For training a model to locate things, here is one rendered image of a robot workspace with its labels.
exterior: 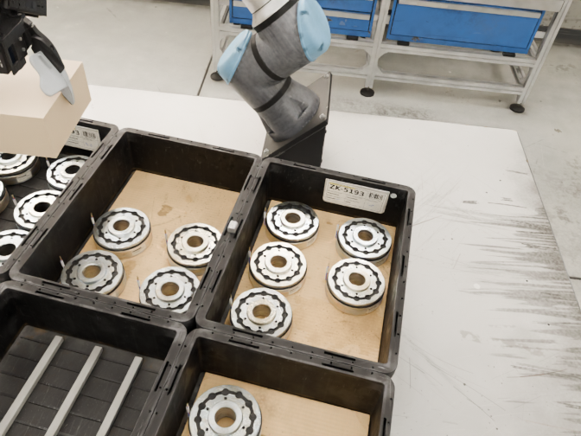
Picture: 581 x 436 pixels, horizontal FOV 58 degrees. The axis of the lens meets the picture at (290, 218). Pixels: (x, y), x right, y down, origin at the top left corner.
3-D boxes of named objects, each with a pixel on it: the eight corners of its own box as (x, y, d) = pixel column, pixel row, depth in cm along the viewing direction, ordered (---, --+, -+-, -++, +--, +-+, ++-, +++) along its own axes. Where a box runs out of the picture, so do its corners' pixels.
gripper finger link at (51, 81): (60, 122, 80) (10, 73, 74) (74, 99, 84) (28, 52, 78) (75, 114, 78) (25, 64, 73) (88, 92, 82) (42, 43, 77)
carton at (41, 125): (23, 92, 93) (10, 54, 87) (91, 99, 93) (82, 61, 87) (-21, 150, 82) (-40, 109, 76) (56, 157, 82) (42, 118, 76)
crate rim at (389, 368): (264, 164, 105) (264, 155, 103) (413, 196, 102) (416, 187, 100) (192, 333, 78) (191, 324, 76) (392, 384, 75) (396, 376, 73)
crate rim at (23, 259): (124, 135, 108) (122, 125, 107) (264, 164, 105) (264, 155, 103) (8, 286, 81) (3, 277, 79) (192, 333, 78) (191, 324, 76)
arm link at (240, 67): (255, 86, 131) (216, 46, 124) (296, 59, 123) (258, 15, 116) (245, 117, 123) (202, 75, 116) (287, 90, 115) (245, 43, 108)
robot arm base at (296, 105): (275, 116, 138) (249, 89, 132) (321, 85, 130) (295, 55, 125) (268, 151, 127) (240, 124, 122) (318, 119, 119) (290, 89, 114)
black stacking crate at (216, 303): (263, 199, 112) (264, 158, 104) (401, 229, 109) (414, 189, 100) (197, 364, 85) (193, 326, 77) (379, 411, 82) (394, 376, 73)
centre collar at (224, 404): (213, 398, 76) (213, 396, 75) (246, 405, 76) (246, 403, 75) (203, 432, 73) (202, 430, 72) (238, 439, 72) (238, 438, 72)
